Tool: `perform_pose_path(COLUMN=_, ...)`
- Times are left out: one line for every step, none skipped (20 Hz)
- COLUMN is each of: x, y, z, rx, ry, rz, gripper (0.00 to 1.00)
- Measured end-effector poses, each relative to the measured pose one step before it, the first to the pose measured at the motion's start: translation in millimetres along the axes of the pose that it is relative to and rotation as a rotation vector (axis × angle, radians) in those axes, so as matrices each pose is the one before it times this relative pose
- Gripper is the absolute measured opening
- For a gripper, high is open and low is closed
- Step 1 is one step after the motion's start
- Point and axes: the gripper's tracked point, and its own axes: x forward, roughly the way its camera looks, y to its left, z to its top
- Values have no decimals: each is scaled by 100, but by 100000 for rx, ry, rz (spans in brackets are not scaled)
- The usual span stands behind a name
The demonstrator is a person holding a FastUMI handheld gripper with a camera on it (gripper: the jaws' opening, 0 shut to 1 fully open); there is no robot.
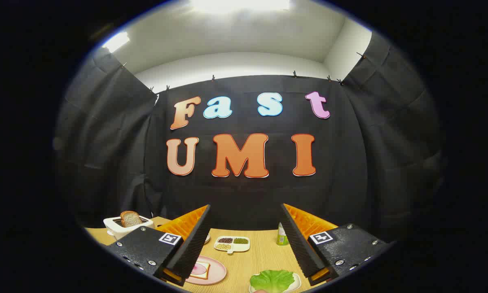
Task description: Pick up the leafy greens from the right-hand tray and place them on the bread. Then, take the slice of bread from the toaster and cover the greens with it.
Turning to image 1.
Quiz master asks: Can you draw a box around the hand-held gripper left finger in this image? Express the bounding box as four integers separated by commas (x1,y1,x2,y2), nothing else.
105,205,212,286

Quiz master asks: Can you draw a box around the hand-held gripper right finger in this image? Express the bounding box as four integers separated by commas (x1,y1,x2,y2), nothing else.
279,203,392,286

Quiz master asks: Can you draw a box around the green lettuce leaf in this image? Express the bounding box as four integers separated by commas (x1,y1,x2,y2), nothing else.
250,269,295,293

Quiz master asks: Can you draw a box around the bread slice with brown crust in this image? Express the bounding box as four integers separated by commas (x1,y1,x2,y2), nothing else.
120,211,143,227

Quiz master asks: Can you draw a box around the green drink bottle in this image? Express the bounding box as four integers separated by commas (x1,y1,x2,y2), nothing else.
277,222,289,246

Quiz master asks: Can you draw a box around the white crustless bread slice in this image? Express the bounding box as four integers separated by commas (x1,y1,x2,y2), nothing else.
188,262,211,280

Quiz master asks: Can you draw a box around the white square plate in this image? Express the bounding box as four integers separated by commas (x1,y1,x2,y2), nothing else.
249,272,301,293

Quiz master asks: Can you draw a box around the pink plate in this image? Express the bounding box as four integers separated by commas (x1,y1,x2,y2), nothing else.
186,256,227,285

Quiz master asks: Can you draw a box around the white divided dish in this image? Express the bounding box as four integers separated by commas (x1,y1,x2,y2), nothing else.
214,236,251,255

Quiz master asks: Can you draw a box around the white toaster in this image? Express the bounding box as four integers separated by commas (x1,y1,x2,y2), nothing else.
103,216,155,241

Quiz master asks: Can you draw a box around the black backdrop cloth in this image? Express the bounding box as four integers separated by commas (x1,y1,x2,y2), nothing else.
53,31,446,245

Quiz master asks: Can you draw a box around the small ceiling light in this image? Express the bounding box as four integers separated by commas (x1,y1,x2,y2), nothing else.
101,32,130,53

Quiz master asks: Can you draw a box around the large ceiling light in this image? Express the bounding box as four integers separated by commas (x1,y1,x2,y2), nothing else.
189,0,291,13

